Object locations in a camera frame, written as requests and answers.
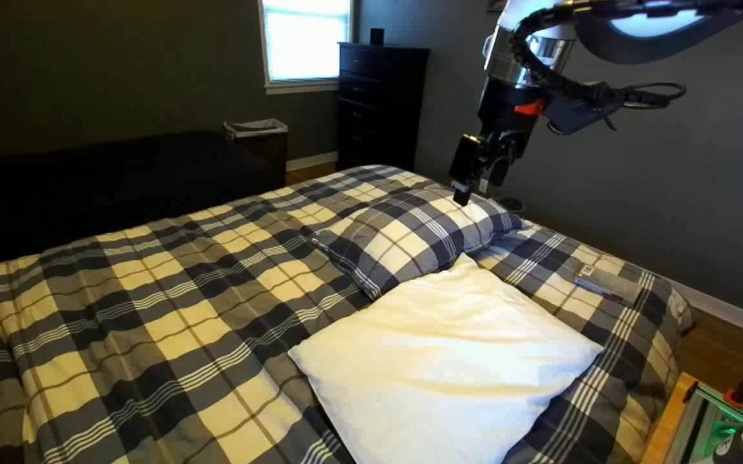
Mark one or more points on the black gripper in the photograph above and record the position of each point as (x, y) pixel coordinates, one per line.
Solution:
(508, 120)

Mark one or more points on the white pillow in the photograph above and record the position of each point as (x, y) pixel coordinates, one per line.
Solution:
(440, 361)

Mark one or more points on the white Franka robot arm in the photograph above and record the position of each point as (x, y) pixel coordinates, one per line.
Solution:
(656, 22)

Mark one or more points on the plaid pillow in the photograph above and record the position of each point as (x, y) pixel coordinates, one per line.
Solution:
(405, 241)

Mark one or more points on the black tall dresser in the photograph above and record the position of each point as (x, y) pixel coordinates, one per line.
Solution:
(380, 103)

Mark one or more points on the white baseboard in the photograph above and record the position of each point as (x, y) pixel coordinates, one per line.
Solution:
(734, 311)
(309, 160)

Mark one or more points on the small dark object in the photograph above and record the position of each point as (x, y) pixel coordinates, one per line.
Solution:
(377, 38)

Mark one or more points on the bright window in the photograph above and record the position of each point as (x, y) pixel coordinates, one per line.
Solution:
(307, 42)

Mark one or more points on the dark bin with tray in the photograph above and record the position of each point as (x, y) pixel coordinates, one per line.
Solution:
(257, 142)

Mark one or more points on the light wooden table board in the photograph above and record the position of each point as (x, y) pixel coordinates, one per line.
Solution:
(663, 428)

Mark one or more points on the plaid bed comforter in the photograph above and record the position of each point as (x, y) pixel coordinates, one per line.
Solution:
(174, 301)

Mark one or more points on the green framed items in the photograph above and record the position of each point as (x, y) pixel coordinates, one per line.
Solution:
(709, 427)

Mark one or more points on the dark wrist camera box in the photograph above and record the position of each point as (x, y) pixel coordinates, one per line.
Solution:
(579, 118)

